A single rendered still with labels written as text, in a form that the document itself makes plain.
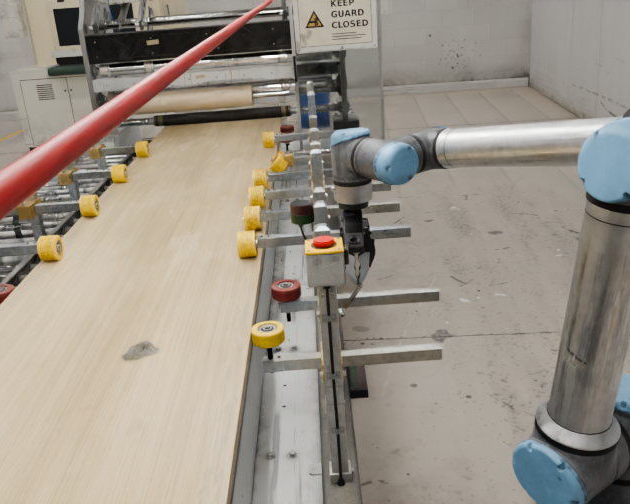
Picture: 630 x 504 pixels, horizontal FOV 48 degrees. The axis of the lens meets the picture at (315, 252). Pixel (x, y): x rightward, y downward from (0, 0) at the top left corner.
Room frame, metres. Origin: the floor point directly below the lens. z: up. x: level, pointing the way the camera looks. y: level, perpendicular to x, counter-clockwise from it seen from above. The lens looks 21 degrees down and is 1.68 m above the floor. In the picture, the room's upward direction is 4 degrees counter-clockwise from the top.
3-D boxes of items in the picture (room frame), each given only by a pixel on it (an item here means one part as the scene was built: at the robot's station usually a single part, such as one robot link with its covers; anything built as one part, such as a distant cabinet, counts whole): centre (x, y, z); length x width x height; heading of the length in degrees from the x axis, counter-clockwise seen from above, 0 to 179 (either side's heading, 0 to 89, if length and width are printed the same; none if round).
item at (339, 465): (1.22, -0.02, 0.93); 0.05 x 0.05 x 0.45; 89
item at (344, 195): (1.61, -0.10, 1.20); 0.10 x 0.09 x 0.05; 89
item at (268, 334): (1.52, 0.13, 0.85); 0.08 x 0.08 x 0.11
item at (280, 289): (1.77, 0.09, 0.85); 0.08 x 0.08 x 0.11
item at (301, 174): (2.77, -0.05, 0.95); 0.50 x 0.04 x 0.04; 89
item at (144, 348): (1.46, 0.42, 0.91); 0.09 x 0.07 x 0.02; 118
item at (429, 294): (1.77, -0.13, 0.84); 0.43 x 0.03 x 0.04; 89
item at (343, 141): (1.60, -0.10, 1.29); 0.10 x 0.09 x 0.12; 36
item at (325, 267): (1.22, -0.02, 1.18); 0.07 x 0.07 x 0.08; 89
